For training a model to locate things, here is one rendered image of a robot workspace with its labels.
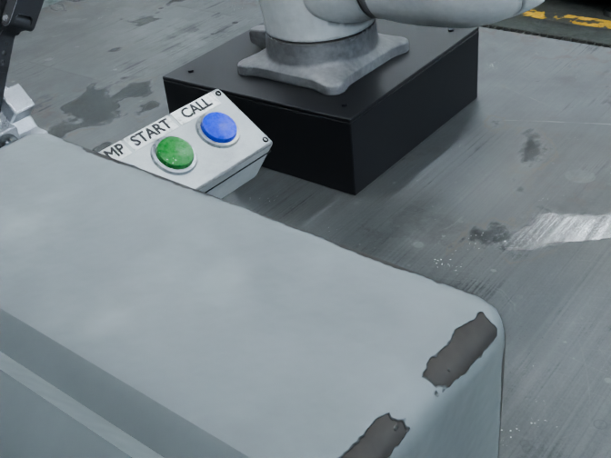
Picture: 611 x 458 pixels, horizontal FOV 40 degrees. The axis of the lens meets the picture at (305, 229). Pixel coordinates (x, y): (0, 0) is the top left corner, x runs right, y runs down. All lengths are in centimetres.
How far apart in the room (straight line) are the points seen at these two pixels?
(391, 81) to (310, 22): 13
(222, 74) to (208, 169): 56
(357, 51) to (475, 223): 29
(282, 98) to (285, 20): 10
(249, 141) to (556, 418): 37
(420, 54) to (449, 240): 32
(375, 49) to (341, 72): 8
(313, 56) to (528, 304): 45
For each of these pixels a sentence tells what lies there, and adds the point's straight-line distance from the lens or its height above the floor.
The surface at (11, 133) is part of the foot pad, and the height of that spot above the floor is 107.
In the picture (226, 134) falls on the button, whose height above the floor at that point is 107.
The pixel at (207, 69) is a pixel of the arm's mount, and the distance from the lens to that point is 126.
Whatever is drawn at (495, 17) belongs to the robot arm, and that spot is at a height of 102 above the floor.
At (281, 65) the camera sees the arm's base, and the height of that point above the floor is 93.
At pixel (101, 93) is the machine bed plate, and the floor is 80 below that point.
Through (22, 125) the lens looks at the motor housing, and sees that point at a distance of 80.
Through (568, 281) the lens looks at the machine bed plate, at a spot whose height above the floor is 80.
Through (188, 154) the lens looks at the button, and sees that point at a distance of 67.
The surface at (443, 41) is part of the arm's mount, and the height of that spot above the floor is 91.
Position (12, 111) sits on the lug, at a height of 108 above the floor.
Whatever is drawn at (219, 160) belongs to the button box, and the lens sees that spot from 69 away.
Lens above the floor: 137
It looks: 33 degrees down
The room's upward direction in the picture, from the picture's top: 6 degrees counter-clockwise
